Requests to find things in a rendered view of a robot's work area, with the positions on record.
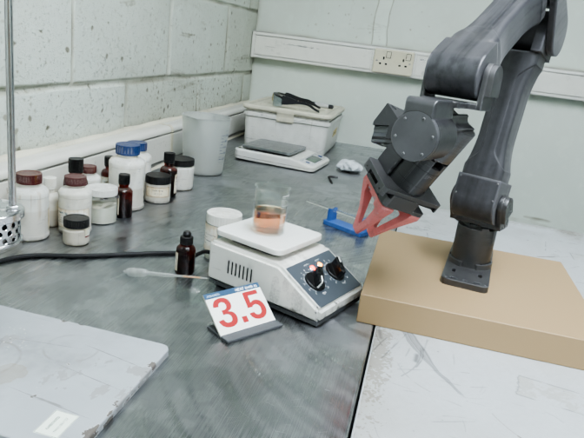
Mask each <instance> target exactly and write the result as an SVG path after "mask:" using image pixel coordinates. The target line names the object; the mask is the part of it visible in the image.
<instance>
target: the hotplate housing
mask: <svg viewBox="0 0 584 438"><path fill-rule="evenodd" d="M327 250H329V248H326V247H325V246H324V245H322V244H320V243H317V242H315V243H312V244H310V245H308V246H306V247H303V248H301V249H298V250H295V251H293V252H290V253H288V254H286V255H271V254H269V253H267V252H264V251H261V250H259V249H255V248H252V247H250V246H248V245H245V244H242V243H239V242H236V241H233V240H230V239H228V238H226V237H221V238H217V239H215V240H213V242H211V243H210V253H209V273H208V274H209V276H210V277H209V279H211V280H213V281H214V282H215V283H216V285H219V286H221V287H223V288H226V289H232V288H235V287H240V286H243V285H247V284H251V283H254V282H258V284H259V286H260V288H261V290H262V293H263V295H264V297H265V299H266V301H267V303H268V305H269V306H270V307H271V308H272V309H276V310H278V311H281V312H283V313H284V314H287V315H291V316H293V317H294V318H297V319H299V320H301V321H304V322H306V323H309V324H311V325H314V326H316V327H317V326H318V325H320V324H322V323H323V322H325V321H327V320H328V319H329V318H331V317H333V316H334V315H336V314H338V313H340V312H341V311H343V310H344V309H346V308H347V307H349V306H350V305H352V304H354V303H355V302H357V301H359V300H360V295H361V292H362V284H361V285H360V286H359V287H357V288H355V289H353V290H351V291H349V292H348V293H347V294H345V295H343V296H341V297H339V298H337V299H336V300H334V301H332V302H331V303H329V304H327V305H326V306H324V307H322V308H320V307H319V306H318V305H317V304H316V303H315V301H314V300H313V299H312V298H311V297H310V296H309V295H308V293H307V292H306V291H305V290H304V289H303V288H302V287H301V286H300V284H299V283H298V282H297V281H296V280H295V279H294V278H293V276H292V275H291V274H290V273H289V272H288V271H287V270H286V268H288V267H290V266H293V265H295V264H297V263H299V262H302V261H305V260H307V259H309V258H310V257H313V256H316V255H319V254H321V253H322V252H325V251H327ZM329 251H330V250H329ZM330 252H331V251H330ZM331 253H332V252H331ZM332 254H333V253H332ZM333 255H334V254H333ZM334 256H335V255H334ZM335 257H336V256H335ZM343 266H344V265H343ZM344 267H345V266H344ZM345 268H346V267H345ZM346 269H347V268H346ZM348 271H349V270H348ZM349 272H350V271H349ZM350 273H351V272H350ZM351 274H352V273H351ZM352 275H353V274H352ZM355 279H356V278H355ZM356 280H357V279H356ZM357 281H358V280H357ZM358 282H359V281H358Z"/></svg>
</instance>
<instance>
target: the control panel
mask: <svg viewBox="0 0 584 438"><path fill-rule="evenodd" d="M334 259H335V256H334V255H333V254H332V253H331V252H330V251H329V250H327V251H325V252H322V253H321V254H319V255H315V256H313V257H310V258H309V259H307V260H305V261H302V262H299V263H297V264H295V265H293V266H290V267H288V268H286V270H287V271H288V272H289V273H290V274H291V275H292V276H293V278H294V279H295V280H296V281H297V282H298V283H299V284H300V286H301V287H302V288H303V289H304V290H305V291H306V292H307V293H308V295H309V296H310V297H311V298H312V299H313V300H314V301H315V303H316V304H317V305H318V306H319V307H320V308H322V307H324V306H326V305H327V304H329V303H331V302H332V301H334V300H336V299H337V298H339V297H341V296H343V295H345V294H347V293H348V292H349V291H351V290H353V289H355V288H357V287H359V286H360V285H361V284H360V283H359V282H358V281H357V280H356V279H355V278H354V277H353V276H352V274H351V273H350V272H349V271H348V270H347V269H346V268H345V267H344V268H345V270H346V273H345V277H344V278H343V279H342V280H340V281H339V280H336V279H334V278H333V277H332V276H330V275H329V273H328V272H327V270H326V265H327V264H328V263H329V262H332V261H334ZM318 262H320V263H321V264H322V268H323V274H324V282H325V289H324V290H322V291H317V290H314V289H312V288H311V287H310V286H309V285H308V284H307V283H306V280H305V275H306V274H307V273H308V272H314V271H315V270H313V269H312V268H311V267H310V266H314V267H315V269H316V268H317V267H318V266H319V265H318V264H317V263H318Z"/></svg>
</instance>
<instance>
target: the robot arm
mask: <svg viewBox="0 0 584 438"><path fill-rule="evenodd" d="M546 9H549V11H546ZM567 24H568V15H567V0H493V2H492V3H491V4H490V5H489V6H488V7H487V8H486V9H485V10H484V11H483V12H482V13H481V14H480V15H479V16H478V17H477V18H476V19H475V20H474V21H473V22H472V23H471V24H470V25H469V26H467V27H466V28H465V29H463V30H459V31H457V32H456V33H454V34H453V35H452V36H451V37H447V36H446V37H445V38H444V39H443V40H442V41H441V42H440V43H439V44H438V45H437V47H436V48H435V49H434V50H433V51H432V52H431V54H430V56H429V58H428V61H427V64H426V67H425V71H424V76H423V80H422V85H421V93H420V96H408V97H407V100H406V103H405V108H404V110H403V109H400V108H398V107H396V106H394V105H392V104H390V103H387V104H386V106H385V107H384V108H383V109H382V111H381V112H380V114H379V115H378V116H377V118H376V119H375V120H374V122H373V125H374V126H375V127H374V132H373V135H372V138H371V142H372V143H375V144H377V145H380V146H382V147H386V149H385V150H384V151H383V152H382V154H381V155H380V156H379V157H378V159H375V158H373V157H370V158H369V159H368V160H367V161H366V162H365V163H364V167H365V169H366V171H367V172H368V173H367V175H365V176H364V177H363V183H362V193H361V200H360V205H359V209H358V211H357V214H356V217H355V222H354V225H353V228H354V230H355V233H356V234H359V233H360V232H362V231H363V230H365V229H367V232H368V235H369V237H374V236H378V235H379V234H381V233H384V232H386V231H388V230H391V229H395V228H398V227H401V226H404V225H407V224H410V223H412V222H417V221H418V220H419V219H420V218H421V217H422V215H423V213H422V211H421V209H420V207H419V206H422V207H424V208H427V209H431V211H432V212H433V213H435V212H436V210H438V208H440V206H441V205H440V204H439V202H438V201H437V199H436V197H435V195H434V194H433V192H432V190H431V189H430V186H431V185H432V184H433V182H434V181H435V180H436V179H437V178H438V177H439V176H440V174H441V173H442V172H443V171H444V170H445V169H446V168H447V166H448V165H449V164H450V163H451V162H452V161H453V160H454V159H455V158H456V157H457V156H458V155H459V154H460V153H461V151H462V150H463V149H464V148H465V147H466V146H467V145H468V143H469V142H470V141H471V140H472V139H473V138H474V137H475V132H474V130H475V129H474V128H473V127H472V126H471V125H470V124H469V123H468V114H458V113H457V112H456V111H455V110H454V109H455V108H457V109H469V110H479V111H485V115H484V117H483V120H482V124H481V129H480V132H479V135H478V137H477V140H476V142H475V145H474V147H473V149H472V151H471V153H470V155H469V157H468V159H467V161H466V162H465V163H464V166H463V170H462V172H459V175H458V177H457V181H456V184H455V186H454V187H453V189H452V191H451V194H450V217H451V218H454V219H455V220H456V221H458V223H457V228H456V231H455V239H454V242H453V244H452V247H451V250H450V251H449V254H448V259H447V261H446V264H445V267H444V269H443V271H442V274H441V283H443V284H446V285H450V286H454V287H457V288H461V289H467V290H471V291H474V292H478V293H482V294H486V293H487V292H488V287H489V281H490V274H491V267H492V263H493V262H492V259H493V252H494V251H493V248H494V242H495V238H496V234H497V231H502V230H503V229H505V228H507V227H508V218H509V217H510V216H511V214H512V213H513V202H514V200H513V198H511V197H509V193H510V190H511V187H512V185H510V184H508V182H509V179H510V176H511V173H510V170H511V160H512V154H513V149H514V143H515V140H516V137H517V134H518V131H519V128H520V125H521V120H522V117H523V114H524V111H525V108H526V105H527V102H528V98H529V95H530V93H531V90H532V88H533V87H534V84H535V82H536V80H537V78H538V76H539V75H540V73H541V72H542V70H543V67H544V64H545V63H549V61H550V58H551V56H558V55H559V53H560V52H561V48H562V46H563V44H564V41H565V37H566V34H567ZM435 95H439V96H449V97H454V98H460V99H465V100H470V101H476V102H477V103H471V102H466V101H461V100H455V99H450V98H445V97H439V96H435ZM371 197H373V198H374V200H375V201H374V203H373V204H374V206H375V207H374V209H373V210H372V212H371V213H370V214H369V215H368V217H367V218H366V219H365V220H363V221H362V218H363V217H364V215H365V212H366V210H367V207H368V204H369V202H370V200H371ZM394 209H395V210H398V212H399V215H398V216H397V217H396V218H394V219H392V220H390V221H388V222H385V223H384V224H382V225H380V226H378V227H377V225H378V224H379V222H380V221H381V219H383V218H384V217H386V216H388V215H390V214H391V213H393V211H394Z"/></svg>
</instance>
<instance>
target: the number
mask: <svg viewBox="0 0 584 438"><path fill-rule="evenodd" d="M208 303H209V306H210V308H211V310H212V312H213V315H214V317H215V319H216V322H217V324H218V326H219V329H220V330H221V331H223V330H226V329H232V328H234V327H237V326H241V325H243V324H247V323H250V322H255V321H258V320H261V319H264V318H267V317H271V316H272V315H271V313H270V311H269V308H268V306H267V304H266V302H265V301H264V298H263V296H262V293H261V291H260V289H259V288H255V289H248V290H244V291H241V292H237V293H234V294H230V295H224V296H220V297H217V298H213V299H209V300H208Z"/></svg>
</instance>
